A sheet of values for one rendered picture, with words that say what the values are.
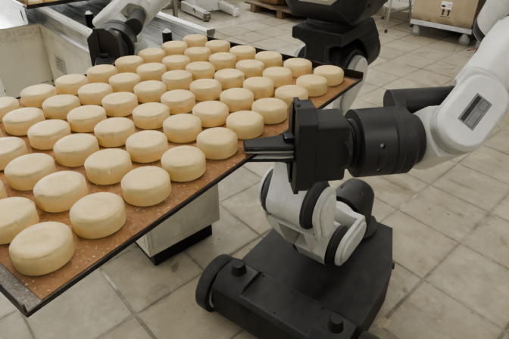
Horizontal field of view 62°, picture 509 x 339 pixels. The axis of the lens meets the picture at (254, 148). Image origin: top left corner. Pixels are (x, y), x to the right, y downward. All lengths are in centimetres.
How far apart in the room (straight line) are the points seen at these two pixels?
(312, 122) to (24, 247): 31
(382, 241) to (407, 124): 117
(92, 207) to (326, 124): 27
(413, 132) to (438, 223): 159
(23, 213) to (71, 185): 5
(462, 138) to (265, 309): 96
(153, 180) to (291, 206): 68
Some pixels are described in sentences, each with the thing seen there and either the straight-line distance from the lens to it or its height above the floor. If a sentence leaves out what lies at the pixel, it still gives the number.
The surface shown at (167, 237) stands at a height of 14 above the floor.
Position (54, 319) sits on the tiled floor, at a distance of 175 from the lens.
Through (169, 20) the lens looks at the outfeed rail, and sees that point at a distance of 159.
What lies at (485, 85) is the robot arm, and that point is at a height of 108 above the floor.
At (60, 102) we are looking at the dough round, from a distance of 67.
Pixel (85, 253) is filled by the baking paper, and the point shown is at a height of 100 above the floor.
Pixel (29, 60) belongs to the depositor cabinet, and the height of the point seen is 70.
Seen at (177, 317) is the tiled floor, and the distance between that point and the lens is 163.
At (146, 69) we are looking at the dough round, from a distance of 75.
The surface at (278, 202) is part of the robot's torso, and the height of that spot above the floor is 59.
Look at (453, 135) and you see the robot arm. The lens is 55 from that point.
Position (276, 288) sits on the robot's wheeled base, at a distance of 144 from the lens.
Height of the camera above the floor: 128
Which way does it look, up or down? 31 degrees down
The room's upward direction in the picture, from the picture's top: straight up
